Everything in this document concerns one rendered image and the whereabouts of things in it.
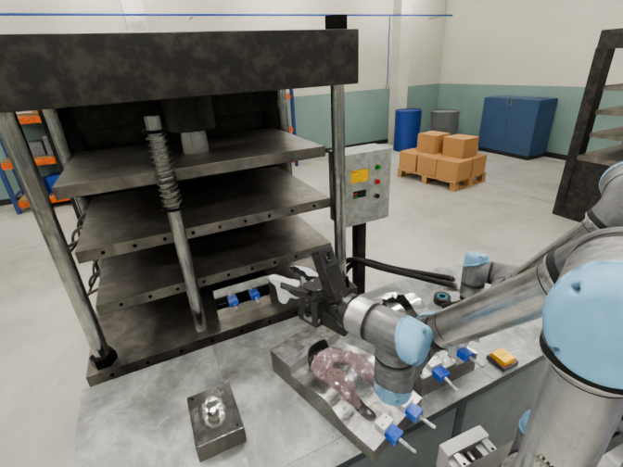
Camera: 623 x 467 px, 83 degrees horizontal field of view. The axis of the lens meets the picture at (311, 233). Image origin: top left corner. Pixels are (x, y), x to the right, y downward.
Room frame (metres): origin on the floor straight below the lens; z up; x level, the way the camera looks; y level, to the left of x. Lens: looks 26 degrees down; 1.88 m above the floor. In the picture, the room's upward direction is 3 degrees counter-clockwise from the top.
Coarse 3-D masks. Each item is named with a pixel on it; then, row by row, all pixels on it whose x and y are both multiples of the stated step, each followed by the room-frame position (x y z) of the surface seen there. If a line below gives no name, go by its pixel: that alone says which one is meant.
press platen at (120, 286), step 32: (256, 224) 1.93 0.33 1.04; (288, 224) 1.90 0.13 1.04; (128, 256) 1.62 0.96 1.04; (160, 256) 1.60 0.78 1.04; (192, 256) 1.58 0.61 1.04; (224, 256) 1.56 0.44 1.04; (256, 256) 1.54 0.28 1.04; (288, 256) 1.54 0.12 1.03; (128, 288) 1.31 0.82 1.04; (160, 288) 1.30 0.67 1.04
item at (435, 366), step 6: (432, 360) 0.92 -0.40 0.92; (438, 360) 0.92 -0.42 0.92; (426, 366) 0.91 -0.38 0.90; (432, 366) 0.89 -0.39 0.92; (438, 366) 0.90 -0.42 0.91; (432, 372) 0.89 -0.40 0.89; (438, 372) 0.88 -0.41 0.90; (444, 372) 0.87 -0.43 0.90; (438, 378) 0.86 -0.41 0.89; (444, 378) 0.86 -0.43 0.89; (450, 384) 0.84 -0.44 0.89; (456, 390) 0.81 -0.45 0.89
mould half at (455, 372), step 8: (384, 296) 1.39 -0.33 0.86; (408, 296) 1.28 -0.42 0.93; (416, 296) 1.28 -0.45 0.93; (392, 304) 1.23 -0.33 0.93; (416, 304) 1.23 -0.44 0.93; (424, 304) 1.23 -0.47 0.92; (400, 312) 1.18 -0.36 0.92; (416, 312) 1.19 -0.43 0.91; (440, 352) 0.98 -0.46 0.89; (448, 360) 0.94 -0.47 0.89; (424, 368) 0.91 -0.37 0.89; (448, 368) 0.91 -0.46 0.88; (456, 368) 0.93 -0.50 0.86; (464, 368) 0.95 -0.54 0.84; (472, 368) 0.97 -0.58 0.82; (424, 376) 0.88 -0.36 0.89; (432, 376) 0.88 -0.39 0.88; (456, 376) 0.93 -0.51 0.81; (416, 384) 0.89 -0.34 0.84; (424, 384) 0.87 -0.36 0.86; (432, 384) 0.88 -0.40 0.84; (440, 384) 0.90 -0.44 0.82; (416, 392) 0.88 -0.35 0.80; (424, 392) 0.87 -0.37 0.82
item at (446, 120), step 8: (432, 112) 7.69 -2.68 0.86; (440, 112) 7.49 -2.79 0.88; (448, 112) 7.43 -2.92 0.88; (456, 112) 7.46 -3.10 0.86; (432, 120) 7.65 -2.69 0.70; (440, 120) 7.48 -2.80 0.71; (448, 120) 7.43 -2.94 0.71; (456, 120) 7.48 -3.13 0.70; (432, 128) 7.63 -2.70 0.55; (440, 128) 7.47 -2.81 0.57; (448, 128) 7.42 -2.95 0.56; (456, 128) 7.50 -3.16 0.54
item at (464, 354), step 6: (450, 348) 0.96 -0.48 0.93; (456, 348) 0.94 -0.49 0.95; (462, 348) 0.94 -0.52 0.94; (468, 348) 0.94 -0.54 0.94; (450, 354) 0.95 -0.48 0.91; (456, 354) 0.94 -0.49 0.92; (462, 354) 0.92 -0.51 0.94; (468, 354) 0.91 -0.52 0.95; (474, 354) 0.92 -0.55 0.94; (468, 360) 0.90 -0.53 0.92; (474, 360) 0.89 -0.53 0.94; (480, 366) 0.86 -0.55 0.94
